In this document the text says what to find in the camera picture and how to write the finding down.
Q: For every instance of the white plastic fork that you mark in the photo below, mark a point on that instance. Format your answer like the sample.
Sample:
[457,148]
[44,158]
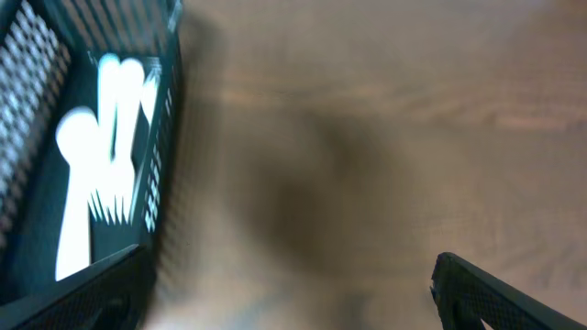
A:
[141,133]

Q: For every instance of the pink-white plastic spoon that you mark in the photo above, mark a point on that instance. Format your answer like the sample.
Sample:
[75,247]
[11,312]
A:
[76,136]

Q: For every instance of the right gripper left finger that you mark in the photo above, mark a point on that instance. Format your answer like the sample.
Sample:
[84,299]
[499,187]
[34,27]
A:
[110,294]

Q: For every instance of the dark green plastic basket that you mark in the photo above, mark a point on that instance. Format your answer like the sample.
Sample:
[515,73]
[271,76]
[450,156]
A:
[49,65]

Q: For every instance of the pink plastic fork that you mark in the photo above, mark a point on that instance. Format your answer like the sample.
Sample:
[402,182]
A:
[127,106]

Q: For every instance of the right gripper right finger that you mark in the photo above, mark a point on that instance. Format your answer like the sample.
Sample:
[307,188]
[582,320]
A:
[468,297]

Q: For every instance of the pale blue plastic fork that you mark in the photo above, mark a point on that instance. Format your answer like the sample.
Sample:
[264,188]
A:
[106,113]

